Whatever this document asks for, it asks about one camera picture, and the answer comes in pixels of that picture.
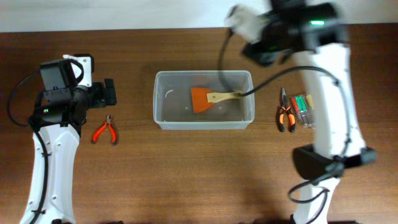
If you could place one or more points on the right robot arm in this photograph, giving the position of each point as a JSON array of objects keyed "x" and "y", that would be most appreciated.
[{"x": 316, "y": 38}]

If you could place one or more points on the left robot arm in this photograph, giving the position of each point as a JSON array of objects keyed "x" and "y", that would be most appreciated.
[{"x": 58, "y": 117}]

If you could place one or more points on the clear plastic container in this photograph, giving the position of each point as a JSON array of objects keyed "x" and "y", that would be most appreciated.
[{"x": 173, "y": 107}]

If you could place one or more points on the orange scraper with wooden handle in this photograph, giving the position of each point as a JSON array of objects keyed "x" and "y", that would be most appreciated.
[{"x": 203, "y": 98}]

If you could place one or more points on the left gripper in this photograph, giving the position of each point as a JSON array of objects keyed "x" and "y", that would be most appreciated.
[{"x": 109, "y": 91}]

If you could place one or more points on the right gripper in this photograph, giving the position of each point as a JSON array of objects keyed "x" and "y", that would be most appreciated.
[{"x": 259, "y": 55}]

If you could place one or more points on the clear screwdriver set case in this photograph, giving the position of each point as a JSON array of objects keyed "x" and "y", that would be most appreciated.
[{"x": 304, "y": 109}]

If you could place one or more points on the orange black needle-nose pliers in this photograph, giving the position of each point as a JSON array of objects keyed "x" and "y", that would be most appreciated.
[{"x": 285, "y": 110}]

